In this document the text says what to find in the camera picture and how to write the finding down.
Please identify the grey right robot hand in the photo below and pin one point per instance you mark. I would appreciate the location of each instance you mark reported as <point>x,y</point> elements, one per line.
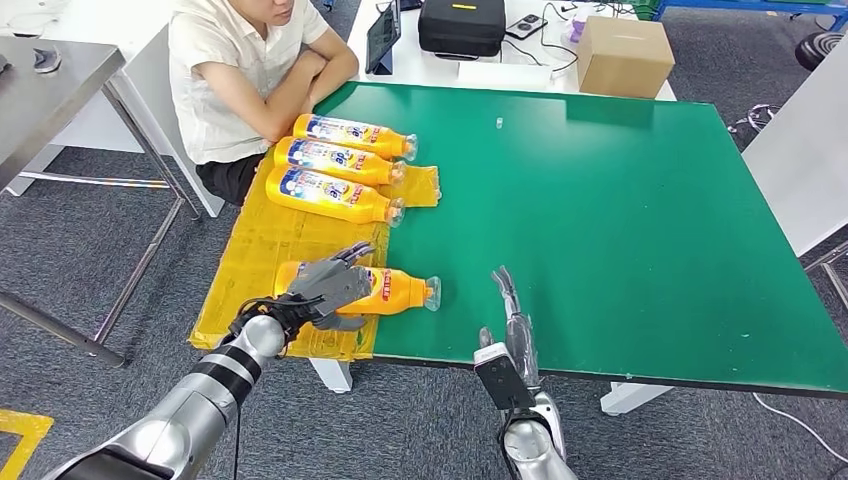
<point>520,338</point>

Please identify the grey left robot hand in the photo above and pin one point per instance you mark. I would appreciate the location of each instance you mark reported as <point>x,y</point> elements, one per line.
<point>331,285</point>

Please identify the orange detergent bottle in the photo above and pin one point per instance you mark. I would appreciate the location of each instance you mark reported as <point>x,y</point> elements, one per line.
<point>331,159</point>
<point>351,136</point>
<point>324,192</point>
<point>397,291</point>

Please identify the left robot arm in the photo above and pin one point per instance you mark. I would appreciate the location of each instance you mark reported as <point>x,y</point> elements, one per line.
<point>192,404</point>

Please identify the person's right forearm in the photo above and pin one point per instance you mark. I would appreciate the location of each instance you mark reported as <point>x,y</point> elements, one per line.
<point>285,99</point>

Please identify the person's left forearm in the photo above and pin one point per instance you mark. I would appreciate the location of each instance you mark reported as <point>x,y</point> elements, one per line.
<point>331,73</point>

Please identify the yellow taped cardboard sheet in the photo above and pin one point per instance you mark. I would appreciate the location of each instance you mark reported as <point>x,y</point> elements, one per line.
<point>278,252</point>

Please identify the person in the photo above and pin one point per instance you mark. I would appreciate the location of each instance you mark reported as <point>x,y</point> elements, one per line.
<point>245,73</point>

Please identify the black tablet on stand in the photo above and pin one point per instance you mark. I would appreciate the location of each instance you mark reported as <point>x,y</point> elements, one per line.
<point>382,34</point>

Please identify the black carrying case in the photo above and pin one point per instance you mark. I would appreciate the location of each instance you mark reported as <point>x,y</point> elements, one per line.
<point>462,28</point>

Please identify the small black device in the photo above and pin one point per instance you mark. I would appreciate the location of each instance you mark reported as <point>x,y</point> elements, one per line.
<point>411,4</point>

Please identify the brown cardboard box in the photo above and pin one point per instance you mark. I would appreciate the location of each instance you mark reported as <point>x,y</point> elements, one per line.
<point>623,58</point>

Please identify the purple small container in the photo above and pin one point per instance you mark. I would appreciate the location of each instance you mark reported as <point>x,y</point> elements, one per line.
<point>578,31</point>

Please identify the white board panel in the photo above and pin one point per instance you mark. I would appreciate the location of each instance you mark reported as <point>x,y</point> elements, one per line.
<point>802,159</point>

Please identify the stainless steel table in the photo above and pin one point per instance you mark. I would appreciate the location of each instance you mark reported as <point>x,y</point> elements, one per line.
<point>46,99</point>

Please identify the yellow floor tape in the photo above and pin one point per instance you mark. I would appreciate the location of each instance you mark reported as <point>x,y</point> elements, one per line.
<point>20,437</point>

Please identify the green plastic crate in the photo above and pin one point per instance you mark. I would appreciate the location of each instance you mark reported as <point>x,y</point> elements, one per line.
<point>641,6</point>

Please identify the small grey metal object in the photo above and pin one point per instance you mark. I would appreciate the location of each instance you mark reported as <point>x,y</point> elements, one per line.
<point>46,60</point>

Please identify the blue metal shelving rack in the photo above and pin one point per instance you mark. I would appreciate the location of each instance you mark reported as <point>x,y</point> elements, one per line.
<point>748,5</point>

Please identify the black round stool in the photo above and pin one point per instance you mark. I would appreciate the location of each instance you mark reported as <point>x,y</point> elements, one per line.
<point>821,52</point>

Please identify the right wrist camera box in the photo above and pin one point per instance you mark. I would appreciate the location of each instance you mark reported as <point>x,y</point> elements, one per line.
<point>500,378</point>

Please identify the grey metal frame leg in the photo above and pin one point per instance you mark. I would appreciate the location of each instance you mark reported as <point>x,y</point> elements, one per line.
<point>831,278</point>

